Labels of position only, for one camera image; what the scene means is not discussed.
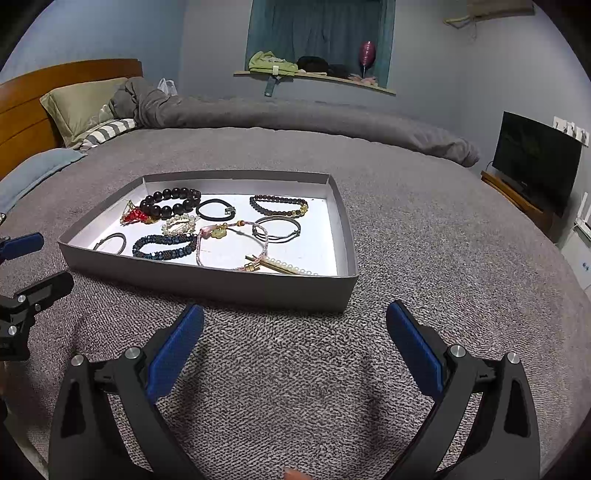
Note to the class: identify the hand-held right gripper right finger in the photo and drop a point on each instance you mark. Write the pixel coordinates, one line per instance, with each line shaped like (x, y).
(415, 346)

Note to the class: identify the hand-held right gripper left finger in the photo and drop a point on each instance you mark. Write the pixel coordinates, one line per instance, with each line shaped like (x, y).
(175, 350)

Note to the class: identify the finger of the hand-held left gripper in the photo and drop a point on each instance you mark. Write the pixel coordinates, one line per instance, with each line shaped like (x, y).
(21, 245)
(51, 286)

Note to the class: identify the plain silver bangle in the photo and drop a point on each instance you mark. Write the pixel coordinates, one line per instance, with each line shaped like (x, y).
(123, 242)

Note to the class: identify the grey cardboard box tray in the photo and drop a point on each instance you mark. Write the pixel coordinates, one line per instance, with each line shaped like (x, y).
(318, 240)

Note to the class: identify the grey bed sheet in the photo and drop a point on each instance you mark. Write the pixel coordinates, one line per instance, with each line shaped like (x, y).
(415, 323)

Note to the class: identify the blue blanket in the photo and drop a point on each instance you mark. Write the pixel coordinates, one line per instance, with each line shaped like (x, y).
(32, 175)

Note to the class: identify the wooden headboard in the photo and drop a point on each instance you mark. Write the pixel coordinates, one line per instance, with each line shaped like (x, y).
(23, 115)

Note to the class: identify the striped pillow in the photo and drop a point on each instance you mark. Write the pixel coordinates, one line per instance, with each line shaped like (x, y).
(108, 129)

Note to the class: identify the green pillow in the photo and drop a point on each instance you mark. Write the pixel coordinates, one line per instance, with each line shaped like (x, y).
(74, 106)

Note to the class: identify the wooden television stand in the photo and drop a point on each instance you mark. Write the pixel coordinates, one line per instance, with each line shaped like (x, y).
(508, 189)

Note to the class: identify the white cabinet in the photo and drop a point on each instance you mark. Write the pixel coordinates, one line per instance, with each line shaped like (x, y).
(579, 258)

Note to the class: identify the white router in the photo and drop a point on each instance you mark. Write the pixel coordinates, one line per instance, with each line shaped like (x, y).
(585, 217)

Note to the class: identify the white plastic bag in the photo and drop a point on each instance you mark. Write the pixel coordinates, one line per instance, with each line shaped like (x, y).
(167, 87)

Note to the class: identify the black television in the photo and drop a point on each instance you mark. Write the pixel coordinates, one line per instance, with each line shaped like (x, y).
(535, 157)

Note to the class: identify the grey duvet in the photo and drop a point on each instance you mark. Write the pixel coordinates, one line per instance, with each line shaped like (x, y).
(323, 124)

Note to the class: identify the pink cloth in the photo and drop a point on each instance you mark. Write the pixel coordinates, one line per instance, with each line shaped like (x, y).
(367, 81)

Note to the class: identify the wooden window shelf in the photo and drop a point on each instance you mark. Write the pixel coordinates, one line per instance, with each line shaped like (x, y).
(323, 78)

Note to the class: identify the pink wine glass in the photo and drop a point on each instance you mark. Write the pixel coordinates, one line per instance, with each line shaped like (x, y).
(367, 51)

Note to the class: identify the green cloth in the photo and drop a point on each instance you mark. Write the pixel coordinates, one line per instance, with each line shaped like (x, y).
(268, 64)

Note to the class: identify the black cloth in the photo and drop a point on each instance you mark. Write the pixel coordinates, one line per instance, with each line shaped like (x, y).
(314, 62)

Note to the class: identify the teal curtain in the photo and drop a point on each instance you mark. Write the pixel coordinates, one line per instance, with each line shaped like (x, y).
(323, 27)

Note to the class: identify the white wall hook rack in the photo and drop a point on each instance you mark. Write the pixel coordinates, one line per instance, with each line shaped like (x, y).
(570, 127)

